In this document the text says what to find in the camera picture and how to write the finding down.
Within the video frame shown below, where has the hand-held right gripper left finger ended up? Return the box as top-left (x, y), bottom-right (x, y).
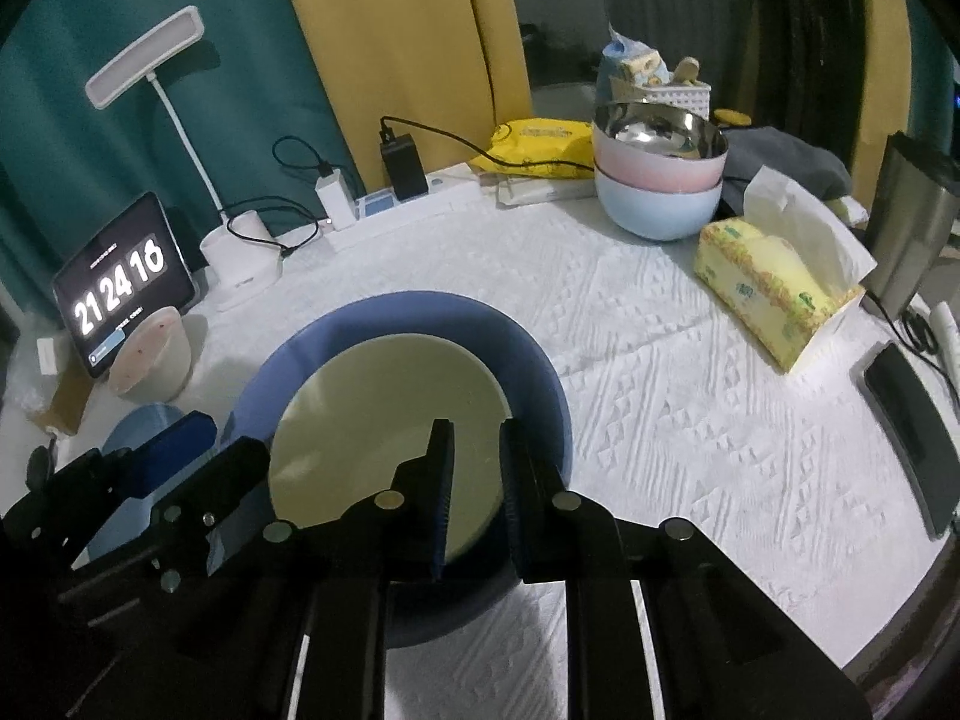
top-left (187, 420), bottom-right (455, 720)

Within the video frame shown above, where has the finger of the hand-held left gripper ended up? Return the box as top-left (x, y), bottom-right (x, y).
top-left (75, 411), bottom-right (218, 511)
top-left (154, 439), bottom-right (271, 578)

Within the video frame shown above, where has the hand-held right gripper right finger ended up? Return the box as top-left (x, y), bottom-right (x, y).
top-left (499, 420), bottom-right (871, 720)

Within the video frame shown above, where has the blue plate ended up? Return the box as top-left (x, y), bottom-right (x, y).
top-left (90, 403), bottom-right (226, 563)

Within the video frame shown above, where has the pink patterned white bowl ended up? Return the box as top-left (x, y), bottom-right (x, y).
top-left (109, 307), bottom-right (192, 400)

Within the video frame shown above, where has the cream bowl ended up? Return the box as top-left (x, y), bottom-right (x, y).
top-left (268, 334), bottom-right (511, 563)

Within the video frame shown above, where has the large blue bowl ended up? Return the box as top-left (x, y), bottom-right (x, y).
top-left (221, 291), bottom-right (575, 650)

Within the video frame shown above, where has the black round puck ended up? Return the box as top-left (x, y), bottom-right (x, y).
top-left (26, 446), bottom-right (55, 496)

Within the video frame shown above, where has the tablet with clock display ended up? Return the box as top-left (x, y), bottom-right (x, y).
top-left (52, 193), bottom-right (200, 380)

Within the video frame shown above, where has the white desk lamp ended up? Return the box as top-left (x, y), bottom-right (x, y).
top-left (85, 6), bottom-right (282, 293)

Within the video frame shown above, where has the white power strip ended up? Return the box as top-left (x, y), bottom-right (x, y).
top-left (326, 172), bottom-right (481, 252)

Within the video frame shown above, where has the yellow tissue pack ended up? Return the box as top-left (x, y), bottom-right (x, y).
top-left (694, 165), bottom-right (877, 374)

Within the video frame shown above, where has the light blue bowl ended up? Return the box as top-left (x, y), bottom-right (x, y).
top-left (596, 169), bottom-right (725, 242)

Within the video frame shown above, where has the yellow wipes packet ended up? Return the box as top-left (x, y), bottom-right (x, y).
top-left (471, 118), bottom-right (597, 179)

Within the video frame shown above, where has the plain pink bowl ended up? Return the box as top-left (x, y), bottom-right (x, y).
top-left (592, 120), bottom-right (730, 192)

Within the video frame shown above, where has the black phone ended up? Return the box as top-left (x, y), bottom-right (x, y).
top-left (861, 341), bottom-right (960, 539)

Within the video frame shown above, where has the steel bowl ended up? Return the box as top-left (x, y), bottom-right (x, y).
top-left (592, 101), bottom-right (728, 158)

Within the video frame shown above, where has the teal curtain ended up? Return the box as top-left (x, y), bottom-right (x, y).
top-left (0, 0), bottom-right (361, 316)

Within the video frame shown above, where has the white basket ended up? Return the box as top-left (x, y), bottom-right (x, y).
top-left (611, 79), bottom-right (713, 117)

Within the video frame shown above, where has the grey cloth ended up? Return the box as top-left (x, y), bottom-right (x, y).
top-left (720, 127), bottom-right (852, 200)

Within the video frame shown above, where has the steel thermos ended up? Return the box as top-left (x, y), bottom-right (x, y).
top-left (861, 131), bottom-right (960, 317)

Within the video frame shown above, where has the narrow yellow curtain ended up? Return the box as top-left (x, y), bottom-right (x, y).
top-left (855, 0), bottom-right (938, 188)

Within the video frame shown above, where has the lamp cable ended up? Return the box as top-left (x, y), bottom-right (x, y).
top-left (225, 210), bottom-right (316, 256)

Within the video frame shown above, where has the white charger black cable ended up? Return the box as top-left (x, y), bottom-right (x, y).
top-left (272, 136), bottom-right (331, 181)

